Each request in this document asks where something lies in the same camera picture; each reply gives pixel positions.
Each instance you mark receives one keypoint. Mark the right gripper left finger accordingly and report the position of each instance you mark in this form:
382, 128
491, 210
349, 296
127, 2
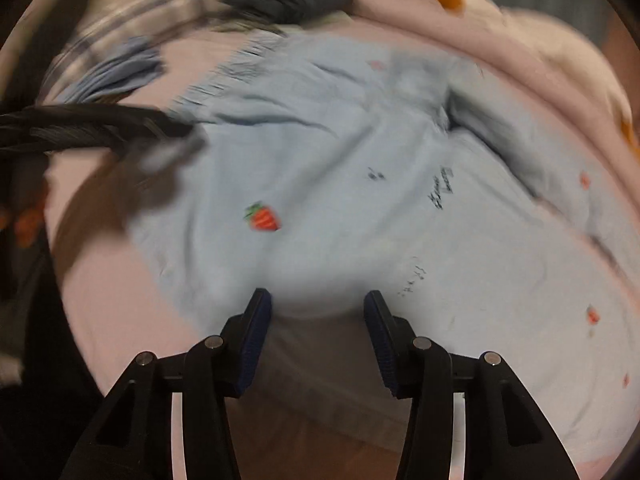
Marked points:
219, 368

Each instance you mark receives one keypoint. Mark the pink bed sheet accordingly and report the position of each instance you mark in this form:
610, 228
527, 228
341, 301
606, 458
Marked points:
133, 343

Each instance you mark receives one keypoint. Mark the blue-grey folded garment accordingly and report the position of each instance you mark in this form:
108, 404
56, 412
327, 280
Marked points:
128, 68

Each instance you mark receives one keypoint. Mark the white goose plush toy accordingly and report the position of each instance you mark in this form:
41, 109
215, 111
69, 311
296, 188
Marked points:
558, 45

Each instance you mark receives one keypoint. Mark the plaid shirt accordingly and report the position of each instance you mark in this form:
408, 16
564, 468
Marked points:
157, 20

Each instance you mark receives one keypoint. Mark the light blue denim pants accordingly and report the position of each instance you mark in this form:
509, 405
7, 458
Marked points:
322, 168

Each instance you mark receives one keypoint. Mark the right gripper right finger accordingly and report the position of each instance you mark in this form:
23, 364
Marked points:
414, 367

